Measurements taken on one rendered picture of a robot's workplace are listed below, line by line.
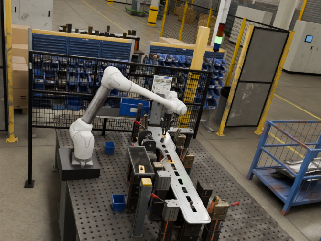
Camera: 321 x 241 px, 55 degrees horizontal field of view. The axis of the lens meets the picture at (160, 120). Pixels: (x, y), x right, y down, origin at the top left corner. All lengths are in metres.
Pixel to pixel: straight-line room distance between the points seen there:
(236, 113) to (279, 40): 1.46
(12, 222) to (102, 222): 1.28
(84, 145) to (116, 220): 0.68
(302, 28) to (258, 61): 7.75
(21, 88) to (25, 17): 3.94
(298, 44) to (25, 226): 11.77
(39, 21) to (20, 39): 2.20
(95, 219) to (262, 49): 4.19
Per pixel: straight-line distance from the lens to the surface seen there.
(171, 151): 2.79
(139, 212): 2.18
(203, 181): 2.43
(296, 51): 13.36
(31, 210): 3.57
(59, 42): 4.62
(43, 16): 9.10
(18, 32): 6.97
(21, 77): 5.35
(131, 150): 2.37
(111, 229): 2.36
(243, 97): 5.81
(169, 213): 2.10
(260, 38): 5.57
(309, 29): 13.49
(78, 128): 2.81
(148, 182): 2.05
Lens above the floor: 2.34
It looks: 23 degrees down
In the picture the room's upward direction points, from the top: 11 degrees clockwise
